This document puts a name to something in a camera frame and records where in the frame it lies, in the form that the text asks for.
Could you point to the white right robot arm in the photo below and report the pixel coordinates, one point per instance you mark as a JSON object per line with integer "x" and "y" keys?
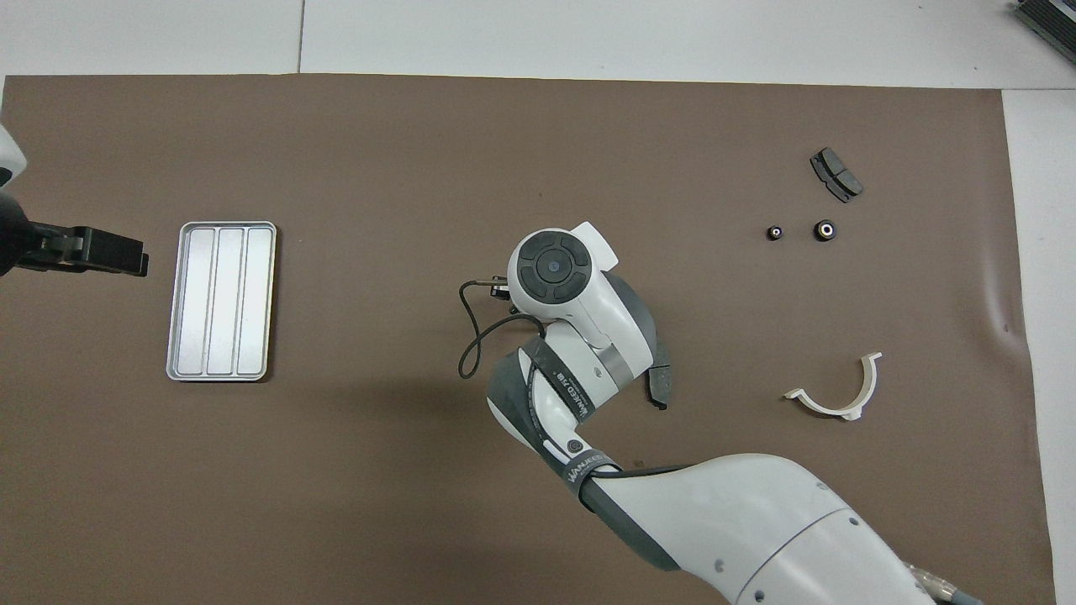
{"x": 756, "y": 521}

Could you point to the long grey brake pad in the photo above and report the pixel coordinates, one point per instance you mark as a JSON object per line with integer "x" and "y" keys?
{"x": 662, "y": 382}

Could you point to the grey ribbed device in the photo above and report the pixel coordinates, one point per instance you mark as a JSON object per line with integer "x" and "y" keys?
{"x": 1051, "y": 17}

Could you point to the brown table mat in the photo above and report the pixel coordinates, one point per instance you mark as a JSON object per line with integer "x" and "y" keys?
{"x": 336, "y": 151}

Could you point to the white curved plastic bracket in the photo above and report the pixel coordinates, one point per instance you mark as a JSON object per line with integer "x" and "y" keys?
{"x": 867, "y": 388}

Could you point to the silver metal tray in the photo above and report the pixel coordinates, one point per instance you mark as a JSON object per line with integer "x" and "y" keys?
{"x": 223, "y": 302}

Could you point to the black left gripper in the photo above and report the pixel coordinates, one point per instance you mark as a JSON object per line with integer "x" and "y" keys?
{"x": 55, "y": 248}

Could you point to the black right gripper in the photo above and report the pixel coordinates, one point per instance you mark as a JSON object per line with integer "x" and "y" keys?
{"x": 503, "y": 292}

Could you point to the short grey brake pad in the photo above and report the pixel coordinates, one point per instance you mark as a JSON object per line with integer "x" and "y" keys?
{"x": 836, "y": 175}

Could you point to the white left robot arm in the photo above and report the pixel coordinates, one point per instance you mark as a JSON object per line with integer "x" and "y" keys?
{"x": 7, "y": 155}

